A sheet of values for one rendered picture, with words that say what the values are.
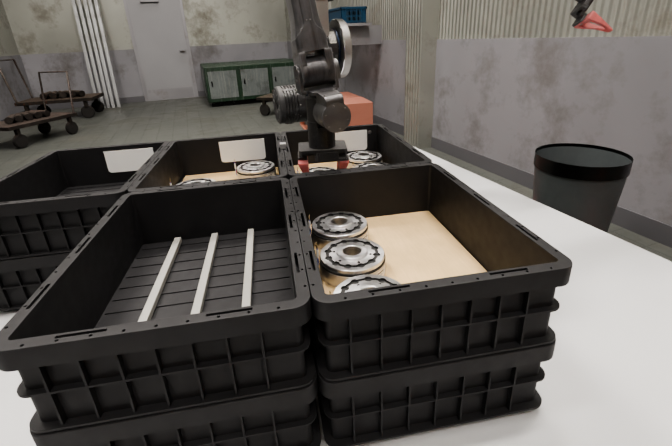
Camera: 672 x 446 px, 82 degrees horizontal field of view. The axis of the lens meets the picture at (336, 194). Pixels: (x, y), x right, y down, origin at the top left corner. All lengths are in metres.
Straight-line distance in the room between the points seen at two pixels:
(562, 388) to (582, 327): 0.15
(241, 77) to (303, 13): 7.27
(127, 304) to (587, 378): 0.68
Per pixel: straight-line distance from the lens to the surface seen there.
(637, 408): 0.72
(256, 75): 8.08
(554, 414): 0.66
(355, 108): 4.78
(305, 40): 0.78
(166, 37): 9.82
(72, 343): 0.45
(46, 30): 10.18
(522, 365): 0.57
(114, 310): 0.66
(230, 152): 1.15
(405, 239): 0.72
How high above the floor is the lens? 1.18
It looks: 22 degrees down
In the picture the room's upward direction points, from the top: 3 degrees counter-clockwise
